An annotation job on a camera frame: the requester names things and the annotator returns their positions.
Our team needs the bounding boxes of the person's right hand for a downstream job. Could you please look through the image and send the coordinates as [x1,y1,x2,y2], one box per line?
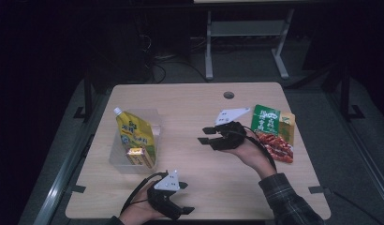
[222,129,277,180]

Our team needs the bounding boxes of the person's left hand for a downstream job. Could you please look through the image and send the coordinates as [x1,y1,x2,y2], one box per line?
[119,181,170,225]

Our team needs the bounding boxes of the yellow green spout pouch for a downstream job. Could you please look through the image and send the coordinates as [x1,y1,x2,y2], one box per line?
[113,107,157,170]

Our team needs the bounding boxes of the yellow green snack packet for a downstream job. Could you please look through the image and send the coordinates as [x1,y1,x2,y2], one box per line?
[278,112,297,147]

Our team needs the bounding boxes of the black metal stand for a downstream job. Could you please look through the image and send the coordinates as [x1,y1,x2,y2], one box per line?
[336,65,366,124]
[72,71,95,124]

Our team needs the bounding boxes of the grey metal stand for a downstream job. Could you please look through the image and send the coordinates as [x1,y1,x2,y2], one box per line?
[204,8,296,81]

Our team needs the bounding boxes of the clear plastic container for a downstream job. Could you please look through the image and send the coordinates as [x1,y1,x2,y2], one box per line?
[109,107,163,174]

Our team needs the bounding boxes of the left hand-held gripper black cable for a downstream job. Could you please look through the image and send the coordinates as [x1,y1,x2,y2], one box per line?
[119,171,170,217]

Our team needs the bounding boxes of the hand-held gripper black cable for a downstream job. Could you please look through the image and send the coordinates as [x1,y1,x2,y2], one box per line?
[119,171,170,217]
[241,125,278,173]

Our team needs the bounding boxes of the right hand-held gripper black cable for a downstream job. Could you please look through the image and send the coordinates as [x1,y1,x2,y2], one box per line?
[241,125,278,173]

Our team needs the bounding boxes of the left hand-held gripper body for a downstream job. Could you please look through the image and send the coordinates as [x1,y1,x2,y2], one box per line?
[146,170,183,220]

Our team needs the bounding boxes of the red and yellow small box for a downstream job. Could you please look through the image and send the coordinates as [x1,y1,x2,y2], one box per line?
[126,147,151,167]

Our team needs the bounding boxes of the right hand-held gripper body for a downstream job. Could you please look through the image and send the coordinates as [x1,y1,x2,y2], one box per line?
[208,107,251,152]

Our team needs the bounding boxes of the green and red snack packet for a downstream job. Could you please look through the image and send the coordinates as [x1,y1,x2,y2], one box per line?
[250,103,295,164]

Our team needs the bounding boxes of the black floor cables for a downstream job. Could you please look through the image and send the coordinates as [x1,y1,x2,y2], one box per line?
[144,34,210,84]

